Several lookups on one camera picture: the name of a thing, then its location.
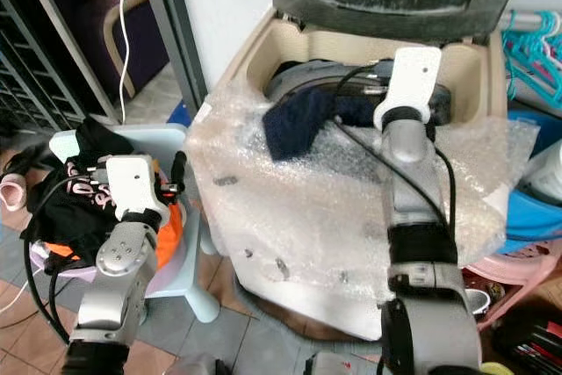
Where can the dark navy garment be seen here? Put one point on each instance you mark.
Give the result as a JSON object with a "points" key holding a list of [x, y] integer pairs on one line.
{"points": [[303, 122]]}

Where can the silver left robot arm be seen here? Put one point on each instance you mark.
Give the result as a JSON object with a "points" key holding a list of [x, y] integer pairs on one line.
{"points": [[118, 278]]}

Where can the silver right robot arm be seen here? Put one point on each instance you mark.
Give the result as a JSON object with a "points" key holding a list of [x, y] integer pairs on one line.
{"points": [[426, 217]]}

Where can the black printed clothes pile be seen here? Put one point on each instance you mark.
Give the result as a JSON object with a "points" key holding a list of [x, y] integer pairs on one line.
{"points": [[66, 208]]}

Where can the beige top-load washing machine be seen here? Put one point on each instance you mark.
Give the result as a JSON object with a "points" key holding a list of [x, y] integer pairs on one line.
{"points": [[255, 50]]}

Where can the teal clothes hangers bunch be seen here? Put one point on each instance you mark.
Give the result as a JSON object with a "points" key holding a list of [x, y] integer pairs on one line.
{"points": [[536, 54]]}

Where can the orange garment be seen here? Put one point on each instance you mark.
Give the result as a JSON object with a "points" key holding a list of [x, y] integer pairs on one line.
{"points": [[169, 234]]}

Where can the pink slipper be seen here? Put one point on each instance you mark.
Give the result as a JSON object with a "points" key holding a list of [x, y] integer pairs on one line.
{"points": [[10, 191]]}

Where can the light blue plastic stool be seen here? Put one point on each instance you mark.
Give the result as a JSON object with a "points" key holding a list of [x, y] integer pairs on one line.
{"points": [[193, 261]]}

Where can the lilac plastic basin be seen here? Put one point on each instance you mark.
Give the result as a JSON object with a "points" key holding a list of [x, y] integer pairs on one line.
{"points": [[44, 261]]}

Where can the dark metal gate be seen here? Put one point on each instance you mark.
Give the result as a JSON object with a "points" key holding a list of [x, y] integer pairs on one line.
{"points": [[26, 68]]}

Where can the clear bubble wrap sheet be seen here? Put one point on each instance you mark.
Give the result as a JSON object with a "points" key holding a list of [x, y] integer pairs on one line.
{"points": [[307, 217]]}

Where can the purple armchair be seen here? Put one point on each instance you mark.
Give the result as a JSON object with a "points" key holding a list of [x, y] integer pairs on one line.
{"points": [[105, 32]]}

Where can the blue plastic basin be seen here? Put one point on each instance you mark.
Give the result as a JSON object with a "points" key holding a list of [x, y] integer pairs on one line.
{"points": [[536, 217]]}

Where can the pink plastic stool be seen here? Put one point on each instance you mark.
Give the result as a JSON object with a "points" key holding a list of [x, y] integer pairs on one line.
{"points": [[518, 270]]}

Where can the small metal cup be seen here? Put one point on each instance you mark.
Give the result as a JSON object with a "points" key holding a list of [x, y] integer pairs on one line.
{"points": [[477, 300]]}

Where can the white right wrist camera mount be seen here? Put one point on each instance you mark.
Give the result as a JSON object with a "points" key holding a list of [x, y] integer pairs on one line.
{"points": [[414, 81]]}

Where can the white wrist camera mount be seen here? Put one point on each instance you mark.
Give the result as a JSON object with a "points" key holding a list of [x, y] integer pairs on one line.
{"points": [[136, 183], [414, 81]]}

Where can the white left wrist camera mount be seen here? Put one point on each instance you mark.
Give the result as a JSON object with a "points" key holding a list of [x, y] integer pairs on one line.
{"points": [[136, 183]]}

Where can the dark grey door frame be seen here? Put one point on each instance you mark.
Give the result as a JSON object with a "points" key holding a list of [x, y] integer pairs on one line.
{"points": [[176, 32]]}

